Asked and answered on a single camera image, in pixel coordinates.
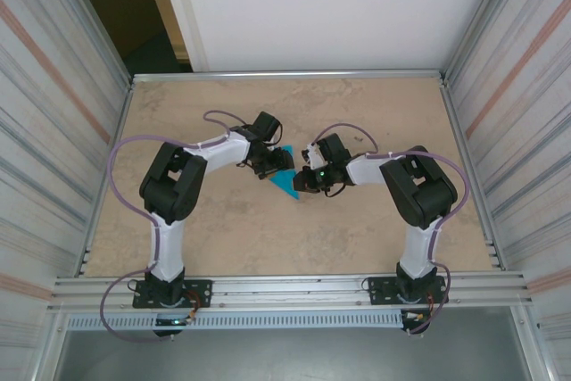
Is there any turquoise cloth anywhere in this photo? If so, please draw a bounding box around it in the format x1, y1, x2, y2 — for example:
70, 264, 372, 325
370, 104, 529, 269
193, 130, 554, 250
269, 144, 301, 201

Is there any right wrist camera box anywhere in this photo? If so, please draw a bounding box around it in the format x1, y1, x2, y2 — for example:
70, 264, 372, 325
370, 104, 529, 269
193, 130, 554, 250
301, 132, 350, 169

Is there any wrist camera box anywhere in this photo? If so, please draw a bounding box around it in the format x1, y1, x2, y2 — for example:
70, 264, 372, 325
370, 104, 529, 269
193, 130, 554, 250
301, 132, 350, 169
251, 110, 284, 146

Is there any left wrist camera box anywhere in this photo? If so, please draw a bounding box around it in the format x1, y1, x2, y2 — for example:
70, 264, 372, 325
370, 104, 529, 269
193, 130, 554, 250
251, 110, 284, 146

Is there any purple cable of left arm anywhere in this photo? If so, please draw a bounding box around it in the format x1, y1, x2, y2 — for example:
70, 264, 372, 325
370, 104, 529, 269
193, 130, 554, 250
100, 110, 245, 344

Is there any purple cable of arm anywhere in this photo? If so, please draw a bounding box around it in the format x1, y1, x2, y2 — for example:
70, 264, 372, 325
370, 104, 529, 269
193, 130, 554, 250
310, 124, 470, 336
100, 110, 245, 344

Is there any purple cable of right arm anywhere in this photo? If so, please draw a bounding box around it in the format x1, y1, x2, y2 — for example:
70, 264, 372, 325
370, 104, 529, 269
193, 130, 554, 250
310, 124, 470, 336

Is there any aluminium table end rail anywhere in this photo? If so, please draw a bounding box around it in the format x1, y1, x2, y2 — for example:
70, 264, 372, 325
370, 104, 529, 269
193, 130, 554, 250
130, 69, 446, 85

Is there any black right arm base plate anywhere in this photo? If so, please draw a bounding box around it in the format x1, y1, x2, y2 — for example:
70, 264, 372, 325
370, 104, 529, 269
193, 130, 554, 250
365, 276, 448, 306

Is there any aluminium table side rail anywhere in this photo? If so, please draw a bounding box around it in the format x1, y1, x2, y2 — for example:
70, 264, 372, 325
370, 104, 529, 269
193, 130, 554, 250
439, 77, 508, 273
73, 79, 136, 278

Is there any perforated grey cable tray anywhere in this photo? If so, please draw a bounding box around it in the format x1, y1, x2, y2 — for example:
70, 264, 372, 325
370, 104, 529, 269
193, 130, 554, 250
64, 311, 405, 332

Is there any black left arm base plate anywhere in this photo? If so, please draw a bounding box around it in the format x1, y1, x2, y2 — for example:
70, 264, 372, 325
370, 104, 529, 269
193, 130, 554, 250
132, 279, 213, 310

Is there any cream door frame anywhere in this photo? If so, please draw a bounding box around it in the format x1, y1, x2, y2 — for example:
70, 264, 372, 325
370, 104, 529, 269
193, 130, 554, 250
137, 0, 211, 73

